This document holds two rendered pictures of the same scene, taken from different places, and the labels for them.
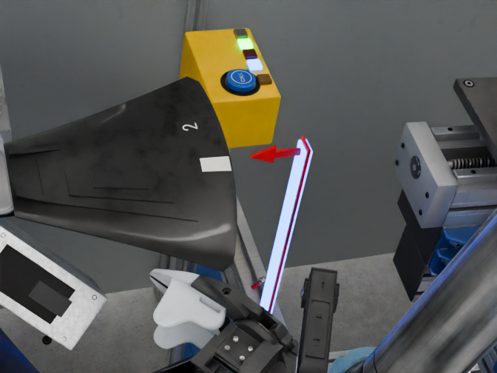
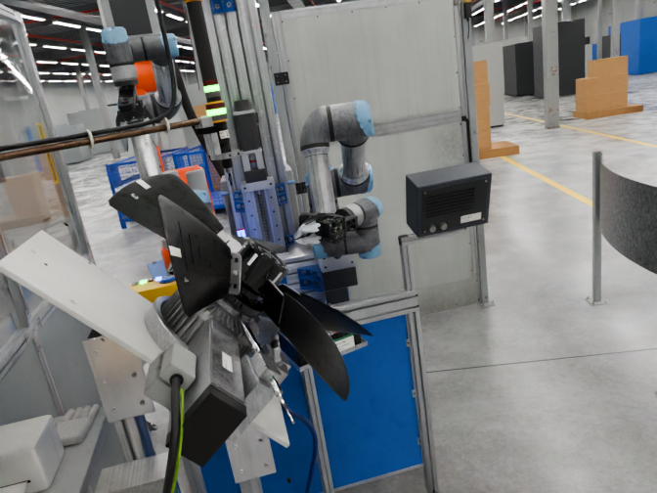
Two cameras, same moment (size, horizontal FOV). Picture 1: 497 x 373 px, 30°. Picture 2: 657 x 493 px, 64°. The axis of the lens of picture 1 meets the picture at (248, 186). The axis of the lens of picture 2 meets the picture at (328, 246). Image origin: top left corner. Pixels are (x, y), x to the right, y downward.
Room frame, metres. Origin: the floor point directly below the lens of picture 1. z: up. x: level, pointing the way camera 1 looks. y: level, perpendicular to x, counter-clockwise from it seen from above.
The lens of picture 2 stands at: (0.12, 1.42, 1.57)
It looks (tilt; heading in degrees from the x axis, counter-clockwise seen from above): 17 degrees down; 284
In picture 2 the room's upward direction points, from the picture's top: 9 degrees counter-clockwise
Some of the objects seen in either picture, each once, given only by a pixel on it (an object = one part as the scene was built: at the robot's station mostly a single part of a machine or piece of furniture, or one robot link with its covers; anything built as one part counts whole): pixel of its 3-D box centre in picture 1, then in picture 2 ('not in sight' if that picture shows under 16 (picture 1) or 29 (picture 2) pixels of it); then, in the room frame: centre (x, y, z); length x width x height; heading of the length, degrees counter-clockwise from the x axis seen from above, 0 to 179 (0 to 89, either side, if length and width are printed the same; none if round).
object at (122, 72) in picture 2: not in sight; (123, 74); (1.07, -0.11, 1.70); 0.08 x 0.08 x 0.05
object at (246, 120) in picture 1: (227, 90); (157, 298); (1.04, 0.06, 1.02); 0.16 x 0.10 x 0.11; 24
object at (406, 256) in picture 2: not in sight; (407, 262); (0.29, -0.28, 0.96); 0.03 x 0.03 x 0.20; 24
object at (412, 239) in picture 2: not in sight; (432, 234); (0.19, -0.32, 1.04); 0.24 x 0.03 x 0.03; 24
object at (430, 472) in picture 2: not in sight; (422, 404); (0.29, -0.28, 0.39); 0.04 x 0.04 x 0.78; 24
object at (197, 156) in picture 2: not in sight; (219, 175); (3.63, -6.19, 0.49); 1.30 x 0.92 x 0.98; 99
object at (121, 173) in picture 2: not in sight; (155, 185); (4.64, -5.99, 0.49); 1.27 x 0.88 x 0.98; 99
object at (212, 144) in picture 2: not in sight; (218, 137); (0.63, 0.27, 1.50); 0.09 x 0.07 x 0.10; 59
